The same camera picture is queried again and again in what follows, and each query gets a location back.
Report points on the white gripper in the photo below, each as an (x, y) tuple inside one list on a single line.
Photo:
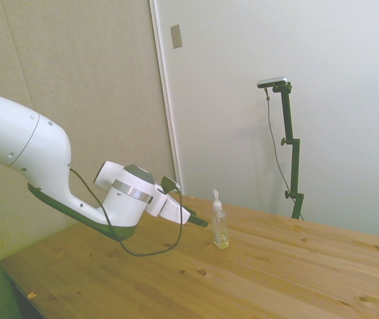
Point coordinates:
[(169, 207)]

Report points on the clear sanitizer pump bottle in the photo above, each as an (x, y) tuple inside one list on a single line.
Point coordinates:
[(220, 226)]

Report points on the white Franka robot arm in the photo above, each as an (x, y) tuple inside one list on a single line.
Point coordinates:
[(26, 139)]

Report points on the small orange scrap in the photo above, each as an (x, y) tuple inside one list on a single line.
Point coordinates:
[(32, 294)]

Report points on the black jointed camera stand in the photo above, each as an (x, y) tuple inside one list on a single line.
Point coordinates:
[(289, 119)]

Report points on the white vertical wall trim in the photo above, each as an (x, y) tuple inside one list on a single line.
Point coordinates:
[(164, 83)]

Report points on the silver exterior camera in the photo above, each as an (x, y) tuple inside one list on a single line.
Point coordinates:
[(272, 82)]

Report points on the grey wall plate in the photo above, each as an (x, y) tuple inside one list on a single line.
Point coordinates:
[(176, 36)]

